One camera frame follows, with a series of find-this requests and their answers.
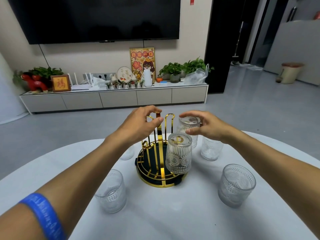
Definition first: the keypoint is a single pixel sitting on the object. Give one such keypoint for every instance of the person's left hand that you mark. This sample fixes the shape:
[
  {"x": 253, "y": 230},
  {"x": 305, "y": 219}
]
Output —
[{"x": 132, "y": 127}]

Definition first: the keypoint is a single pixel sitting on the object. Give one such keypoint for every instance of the person's right hand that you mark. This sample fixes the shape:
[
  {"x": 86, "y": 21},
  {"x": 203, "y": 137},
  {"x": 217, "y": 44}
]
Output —
[{"x": 212, "y": 127}]

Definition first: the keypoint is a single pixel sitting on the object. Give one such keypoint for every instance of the person's left thumb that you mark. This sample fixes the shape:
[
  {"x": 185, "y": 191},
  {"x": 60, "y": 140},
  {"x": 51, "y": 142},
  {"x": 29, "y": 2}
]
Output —
[{"x": 155, "y": 121}]

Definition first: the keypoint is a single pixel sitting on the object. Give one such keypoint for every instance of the person's right thumb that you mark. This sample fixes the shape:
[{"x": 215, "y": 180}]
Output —
[{"x": 196, "y": 130}]

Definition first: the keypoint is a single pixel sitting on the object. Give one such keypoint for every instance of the embossed clear glass cup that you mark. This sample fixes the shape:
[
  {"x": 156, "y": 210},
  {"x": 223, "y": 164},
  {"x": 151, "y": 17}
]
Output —
[
  {"x": 128, "y": 153},
  {"x": 211, "y": 151},
  {"x": 236, "y": 186},
  {"x": 111, "y": 194},
  {"x": 187, "y": 127},
  {"x": 178, "y": 157}
]

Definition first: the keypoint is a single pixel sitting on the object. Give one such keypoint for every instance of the gold cup rack black tray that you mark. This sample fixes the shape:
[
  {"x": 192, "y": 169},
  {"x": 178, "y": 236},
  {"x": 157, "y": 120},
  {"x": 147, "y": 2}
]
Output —
[{"x": 152, "y": 169}]

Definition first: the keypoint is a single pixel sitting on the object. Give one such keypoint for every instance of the person's left forearm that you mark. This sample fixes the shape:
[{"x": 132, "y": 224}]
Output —
[{"x": 75, "y": 182}]

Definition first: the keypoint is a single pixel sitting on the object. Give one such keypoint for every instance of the person's right forearm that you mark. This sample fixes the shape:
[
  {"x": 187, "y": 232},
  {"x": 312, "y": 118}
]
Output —
[{"x": 275, "y": 167}]

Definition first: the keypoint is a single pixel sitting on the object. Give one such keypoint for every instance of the small blue white box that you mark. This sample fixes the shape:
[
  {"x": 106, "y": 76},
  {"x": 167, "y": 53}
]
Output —
[{"x": 163, "y": 83}]

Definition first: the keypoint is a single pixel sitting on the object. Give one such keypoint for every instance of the small orange pot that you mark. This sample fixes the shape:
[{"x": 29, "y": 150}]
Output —
[{"x": 159, "y": 79}]

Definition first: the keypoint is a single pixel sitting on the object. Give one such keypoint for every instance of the white thermos jug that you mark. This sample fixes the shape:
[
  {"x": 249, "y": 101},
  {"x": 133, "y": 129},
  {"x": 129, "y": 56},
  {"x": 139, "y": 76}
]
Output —
[{"x": 147, "y": 77}]

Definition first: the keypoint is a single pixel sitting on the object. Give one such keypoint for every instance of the row of small potted plants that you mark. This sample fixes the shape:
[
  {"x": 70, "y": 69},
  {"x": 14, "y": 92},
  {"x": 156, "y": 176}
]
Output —
[{"x": 123, "y": 84}]

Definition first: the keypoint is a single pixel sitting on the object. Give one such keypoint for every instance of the grey white television cabinet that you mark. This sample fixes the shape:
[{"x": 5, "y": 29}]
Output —
[{"x": 112, "y": 98}]

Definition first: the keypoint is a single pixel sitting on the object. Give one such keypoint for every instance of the clear plastic bag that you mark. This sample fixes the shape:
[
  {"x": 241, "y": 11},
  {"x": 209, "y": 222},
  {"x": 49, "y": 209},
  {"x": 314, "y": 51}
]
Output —
[{"x": 196, "y": 77}]

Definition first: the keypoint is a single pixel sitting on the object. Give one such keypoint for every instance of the green plant in glass pot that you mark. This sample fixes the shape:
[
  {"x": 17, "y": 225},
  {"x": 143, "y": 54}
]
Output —
[{"x": 173, "y": 71}]

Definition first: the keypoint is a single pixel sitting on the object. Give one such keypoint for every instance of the round embroidery hoop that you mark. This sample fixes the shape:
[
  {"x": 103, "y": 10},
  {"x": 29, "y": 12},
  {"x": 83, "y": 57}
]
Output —
[{"x": 124, "y": 73}]

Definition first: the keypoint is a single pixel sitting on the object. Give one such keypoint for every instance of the small white figurine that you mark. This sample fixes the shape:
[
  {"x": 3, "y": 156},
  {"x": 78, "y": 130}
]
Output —
[{"x": 113, "y": 78}]

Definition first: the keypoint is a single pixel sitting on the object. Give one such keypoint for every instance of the green trailing potted plant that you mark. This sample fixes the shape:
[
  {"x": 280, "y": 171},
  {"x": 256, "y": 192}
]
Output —
[{"x": 193, "y": 66}]

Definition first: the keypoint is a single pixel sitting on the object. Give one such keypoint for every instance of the colourful cartoon framed poster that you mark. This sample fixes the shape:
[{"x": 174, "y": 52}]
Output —
[{"x": 140, "y": 58}]

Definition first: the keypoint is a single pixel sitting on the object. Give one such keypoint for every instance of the white router with antennas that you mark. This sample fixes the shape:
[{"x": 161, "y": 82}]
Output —
[
  {"x": 96, "y": 83},
  {"x": 80, "y": 86}
]

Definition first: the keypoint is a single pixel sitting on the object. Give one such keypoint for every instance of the white upright mop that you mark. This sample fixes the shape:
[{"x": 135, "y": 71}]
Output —
[{"x": 237, "y": 47}]

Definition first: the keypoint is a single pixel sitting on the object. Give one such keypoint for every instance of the gold framed red calligraphy picture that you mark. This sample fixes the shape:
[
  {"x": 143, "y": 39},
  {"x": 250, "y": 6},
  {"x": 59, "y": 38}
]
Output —
[{"x": 60, "y": 83}]

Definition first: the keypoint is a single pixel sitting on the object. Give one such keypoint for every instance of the beige bin with red rim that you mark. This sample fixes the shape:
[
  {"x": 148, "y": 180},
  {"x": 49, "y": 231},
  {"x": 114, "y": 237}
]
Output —
[{"x": 291, "y": 73}]

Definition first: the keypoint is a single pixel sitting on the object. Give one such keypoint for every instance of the green leafy potted plant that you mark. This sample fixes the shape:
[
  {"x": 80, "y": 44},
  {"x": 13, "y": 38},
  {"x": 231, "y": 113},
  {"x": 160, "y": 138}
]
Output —
[{"x": 47, "y": 71}]

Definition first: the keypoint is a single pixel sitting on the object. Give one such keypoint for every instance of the red horse figurine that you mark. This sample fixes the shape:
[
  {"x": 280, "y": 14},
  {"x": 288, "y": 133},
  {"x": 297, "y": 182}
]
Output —
[{"x": 36, "y": 82}]

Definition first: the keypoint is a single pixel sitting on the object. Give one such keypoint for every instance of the grey refrigerator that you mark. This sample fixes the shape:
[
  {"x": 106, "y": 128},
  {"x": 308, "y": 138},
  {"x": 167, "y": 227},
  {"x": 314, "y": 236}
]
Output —
[{"x": 295, "y": 47}]

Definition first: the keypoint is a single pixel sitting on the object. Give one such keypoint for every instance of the blue silicone wristband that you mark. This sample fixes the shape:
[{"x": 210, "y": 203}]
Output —
[{"x": 42, "y": 212}]

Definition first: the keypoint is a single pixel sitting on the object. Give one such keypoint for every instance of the grey wall socket strip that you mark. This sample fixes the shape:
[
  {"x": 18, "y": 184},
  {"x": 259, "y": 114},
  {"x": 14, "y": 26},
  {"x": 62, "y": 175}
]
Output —
[{"x": 106, "y": 76}]

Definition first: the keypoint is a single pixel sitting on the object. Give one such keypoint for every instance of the black wall television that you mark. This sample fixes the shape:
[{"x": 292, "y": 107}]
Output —
[{"x": 100, "y": 19}]

